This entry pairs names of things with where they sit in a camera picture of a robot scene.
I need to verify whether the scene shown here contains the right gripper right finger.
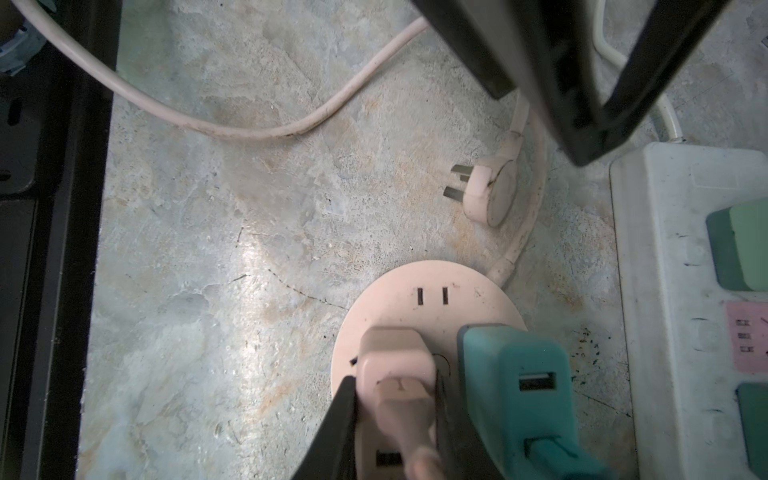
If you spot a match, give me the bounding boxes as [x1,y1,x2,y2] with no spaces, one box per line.
[435,373,503,479]

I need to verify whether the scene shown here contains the pink charger plug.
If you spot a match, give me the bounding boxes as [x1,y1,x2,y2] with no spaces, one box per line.
[355,328,446,479]

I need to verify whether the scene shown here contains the white power strip coloured sockets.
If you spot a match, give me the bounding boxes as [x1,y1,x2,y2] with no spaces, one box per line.
[590,0,768,480]

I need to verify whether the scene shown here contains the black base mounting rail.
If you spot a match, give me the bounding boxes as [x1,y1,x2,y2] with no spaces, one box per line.
[0,0,124,480]

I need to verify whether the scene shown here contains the pink round socket with cable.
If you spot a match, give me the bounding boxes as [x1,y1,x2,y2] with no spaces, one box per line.
[11,1,526,397]

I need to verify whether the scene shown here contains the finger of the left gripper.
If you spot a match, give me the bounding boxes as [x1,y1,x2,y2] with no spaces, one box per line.
[414,1,528,100]
[515,1,727,167]

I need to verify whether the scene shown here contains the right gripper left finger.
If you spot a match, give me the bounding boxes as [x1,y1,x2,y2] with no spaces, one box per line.
[292,376,358,480]

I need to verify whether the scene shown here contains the light green charger plug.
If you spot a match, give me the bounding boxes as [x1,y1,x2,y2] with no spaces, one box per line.
[706,198,768,292]

